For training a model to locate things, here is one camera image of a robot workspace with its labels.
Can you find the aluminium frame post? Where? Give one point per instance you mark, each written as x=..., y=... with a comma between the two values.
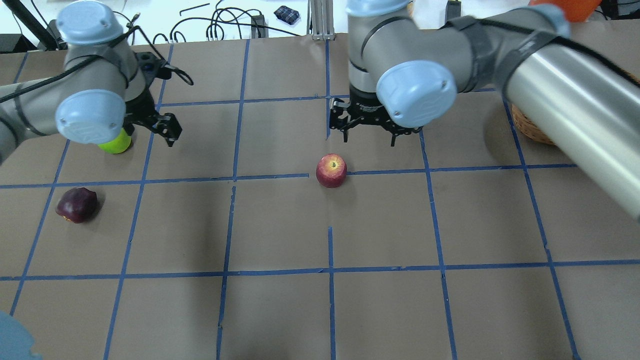
x=320, y=20

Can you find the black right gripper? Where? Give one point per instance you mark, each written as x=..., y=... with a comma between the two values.
x=364, y=108

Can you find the black allen key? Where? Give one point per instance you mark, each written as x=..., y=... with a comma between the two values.
x=192, y=9

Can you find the dark blue checkered pouch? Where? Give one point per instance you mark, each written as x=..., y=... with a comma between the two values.
x=287, y=15

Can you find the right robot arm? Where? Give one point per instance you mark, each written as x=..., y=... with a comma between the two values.
x=401, y=79

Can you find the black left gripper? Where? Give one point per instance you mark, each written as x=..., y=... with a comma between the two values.
x=141, y=107

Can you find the woven wicker basket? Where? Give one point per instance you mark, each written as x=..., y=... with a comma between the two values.
x=532, y=127

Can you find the dark red apple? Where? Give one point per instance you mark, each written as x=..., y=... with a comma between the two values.
x=77, y=205

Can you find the orange round object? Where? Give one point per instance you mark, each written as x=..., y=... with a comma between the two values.
x=575, y=11

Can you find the black power adapter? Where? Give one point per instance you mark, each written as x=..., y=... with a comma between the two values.
x=258, y=29

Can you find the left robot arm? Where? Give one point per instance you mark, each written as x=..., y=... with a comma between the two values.
x=102, y=94

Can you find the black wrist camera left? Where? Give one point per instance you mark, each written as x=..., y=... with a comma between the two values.
x=152, y=67

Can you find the green apple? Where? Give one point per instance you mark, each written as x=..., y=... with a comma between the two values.
x=119, y=144

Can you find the red yellow apple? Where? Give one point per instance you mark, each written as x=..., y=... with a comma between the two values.
x=331, y=171

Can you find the black monitor stand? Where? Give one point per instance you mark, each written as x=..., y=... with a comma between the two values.
x=31, y=22

